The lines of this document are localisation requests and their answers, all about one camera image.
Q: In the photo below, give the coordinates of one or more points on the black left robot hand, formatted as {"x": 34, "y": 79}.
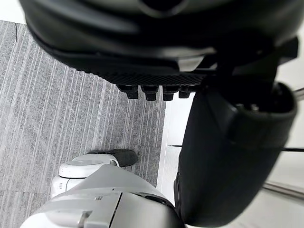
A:
{"x": 152, "y": 42}

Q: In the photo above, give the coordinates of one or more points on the dark robot foot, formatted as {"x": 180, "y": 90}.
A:
{"x": 121, "y": 156}

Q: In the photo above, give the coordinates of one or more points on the white cabinet front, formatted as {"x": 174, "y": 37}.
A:
{"x": 273, "y": 152}

